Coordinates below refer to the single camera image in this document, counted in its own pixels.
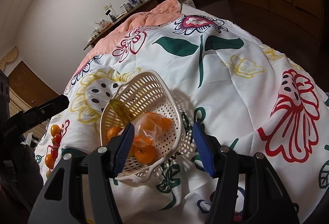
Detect pink quilt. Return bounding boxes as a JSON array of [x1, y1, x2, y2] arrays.
[[64, 0, 184, 100]]

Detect floral white bed sheet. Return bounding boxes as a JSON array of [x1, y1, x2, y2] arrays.
[[36, 6, 328, 223]]

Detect brown wooden door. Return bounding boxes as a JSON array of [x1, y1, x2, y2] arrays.
[[8, 61, 59, 107]]

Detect bag of oranges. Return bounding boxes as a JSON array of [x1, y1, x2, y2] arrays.
[[131, 112, 174, 147]]

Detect yellow banana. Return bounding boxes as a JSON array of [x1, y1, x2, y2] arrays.
[[109, 99, 134, 125]]

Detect large front orange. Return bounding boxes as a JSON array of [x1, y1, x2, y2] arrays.
[[134, 145, 157, 165]]

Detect white plastic basket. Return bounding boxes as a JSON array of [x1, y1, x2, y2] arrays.
[[114, 70, 184, 183]]

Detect wooden headboard shelf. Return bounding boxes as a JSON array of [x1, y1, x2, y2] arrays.
[[83, 0, 165, 51]]

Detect red tomato front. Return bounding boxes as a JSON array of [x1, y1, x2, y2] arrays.
[[51, 146, 59, 160]]

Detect wooden wardrobe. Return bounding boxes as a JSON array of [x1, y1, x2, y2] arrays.
[[228, 0, 328, 81]]

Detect red tomato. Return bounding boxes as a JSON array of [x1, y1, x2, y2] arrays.
[[52, 134, 62, 145], [51, 146, 59, 160]]

